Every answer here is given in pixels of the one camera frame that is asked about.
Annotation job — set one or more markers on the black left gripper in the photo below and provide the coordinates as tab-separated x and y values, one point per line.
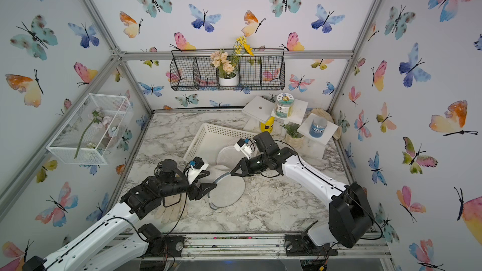
200	192

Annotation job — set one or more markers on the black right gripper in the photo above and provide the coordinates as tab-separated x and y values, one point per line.
245	167

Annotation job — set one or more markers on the white mesh laundry bag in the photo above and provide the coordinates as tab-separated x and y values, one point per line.
228	191

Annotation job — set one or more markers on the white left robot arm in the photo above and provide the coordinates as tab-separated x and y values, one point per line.
87	251

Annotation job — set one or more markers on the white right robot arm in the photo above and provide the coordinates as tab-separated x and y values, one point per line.
350	216

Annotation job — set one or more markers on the beige work glove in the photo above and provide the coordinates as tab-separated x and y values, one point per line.
169	211

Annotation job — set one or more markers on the white perforated plastic basket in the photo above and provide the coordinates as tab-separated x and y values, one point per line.
211	139

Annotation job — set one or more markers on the yellow plastic bottle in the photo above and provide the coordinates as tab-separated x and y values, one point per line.
267	126

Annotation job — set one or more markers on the cream bubble plant pot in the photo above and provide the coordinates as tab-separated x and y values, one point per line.
296	143

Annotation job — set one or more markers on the green artificial plant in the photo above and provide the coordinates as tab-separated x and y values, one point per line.
291	130

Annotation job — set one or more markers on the green lidded glass jar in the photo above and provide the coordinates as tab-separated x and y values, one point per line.
284	103

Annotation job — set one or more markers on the white tiered wooden shelf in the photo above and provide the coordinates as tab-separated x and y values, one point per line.
260	110

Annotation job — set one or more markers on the blue granule jar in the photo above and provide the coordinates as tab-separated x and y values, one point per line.
318	127

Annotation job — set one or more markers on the beige woven fan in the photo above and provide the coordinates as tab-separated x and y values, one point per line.
324	114

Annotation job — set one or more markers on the white pot with flowers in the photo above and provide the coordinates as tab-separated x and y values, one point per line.
227	64

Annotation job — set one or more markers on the pink artificial rose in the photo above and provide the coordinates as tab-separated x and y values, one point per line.
95	138

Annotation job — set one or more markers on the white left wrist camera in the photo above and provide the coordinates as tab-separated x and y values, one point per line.
196	166

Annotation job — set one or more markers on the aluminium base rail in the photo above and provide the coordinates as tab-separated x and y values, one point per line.
211	246

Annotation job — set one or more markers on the black wire wall basket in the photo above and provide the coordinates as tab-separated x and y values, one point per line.
259	69

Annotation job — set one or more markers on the white wire wall basket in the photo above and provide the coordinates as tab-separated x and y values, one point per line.
64	143

